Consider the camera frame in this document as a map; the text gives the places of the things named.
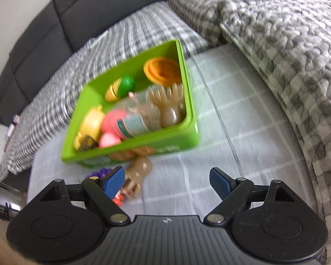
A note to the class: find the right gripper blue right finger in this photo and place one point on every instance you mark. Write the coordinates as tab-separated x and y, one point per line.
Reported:
233	193

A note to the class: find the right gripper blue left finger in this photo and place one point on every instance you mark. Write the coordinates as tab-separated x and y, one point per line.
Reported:
100	193

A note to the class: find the purple toy grapes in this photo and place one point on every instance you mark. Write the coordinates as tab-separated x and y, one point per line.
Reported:
99	174

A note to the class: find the yellow green toy corn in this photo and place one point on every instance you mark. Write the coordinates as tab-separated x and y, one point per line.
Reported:
119	89

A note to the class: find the orange toy bowl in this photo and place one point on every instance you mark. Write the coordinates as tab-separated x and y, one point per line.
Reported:
162	71

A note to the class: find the beige toy hand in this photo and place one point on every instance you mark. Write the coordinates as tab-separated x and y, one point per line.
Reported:
134	176
170	102

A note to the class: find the pink ball toy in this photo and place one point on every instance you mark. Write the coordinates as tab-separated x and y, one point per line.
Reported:
111	135

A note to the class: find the light grid pattern sheet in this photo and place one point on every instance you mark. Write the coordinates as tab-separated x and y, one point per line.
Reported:
243	131

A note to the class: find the clear cotton swab jar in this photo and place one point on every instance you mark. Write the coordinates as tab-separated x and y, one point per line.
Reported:
141	116

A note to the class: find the grey checked sofa cover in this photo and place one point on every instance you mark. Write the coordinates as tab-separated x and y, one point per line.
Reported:
192	22

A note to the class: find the green biscuit tin box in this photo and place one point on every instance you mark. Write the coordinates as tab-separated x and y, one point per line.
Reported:
166	140

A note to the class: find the quilted grey checked blanket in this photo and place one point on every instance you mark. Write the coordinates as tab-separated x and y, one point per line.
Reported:
289	43

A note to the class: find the dark grey sofa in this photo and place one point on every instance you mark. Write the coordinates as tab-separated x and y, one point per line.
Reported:
57	32

